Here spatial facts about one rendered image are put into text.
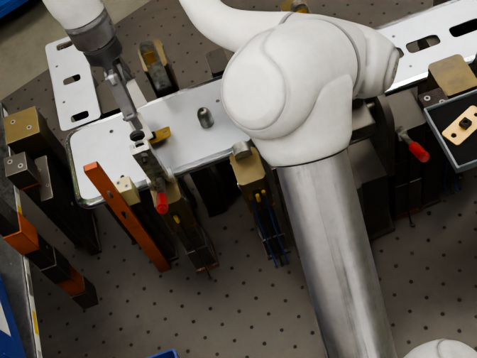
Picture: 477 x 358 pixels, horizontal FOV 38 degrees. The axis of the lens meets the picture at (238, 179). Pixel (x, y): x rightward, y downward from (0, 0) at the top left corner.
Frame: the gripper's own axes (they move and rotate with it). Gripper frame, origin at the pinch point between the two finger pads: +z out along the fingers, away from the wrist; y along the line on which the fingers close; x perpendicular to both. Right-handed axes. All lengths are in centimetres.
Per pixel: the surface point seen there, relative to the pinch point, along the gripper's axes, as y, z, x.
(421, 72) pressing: -6, 14, -60
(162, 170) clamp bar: -18.4, 1.9, -1.9
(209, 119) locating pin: -1.9, 5.9, -13.2
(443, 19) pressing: 5, 11, -70
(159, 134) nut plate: -0.1, 5.5, -1.6
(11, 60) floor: 172, 47, 73
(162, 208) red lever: -29.6, 1.9, -0.7
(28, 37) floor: 183, 44, 63
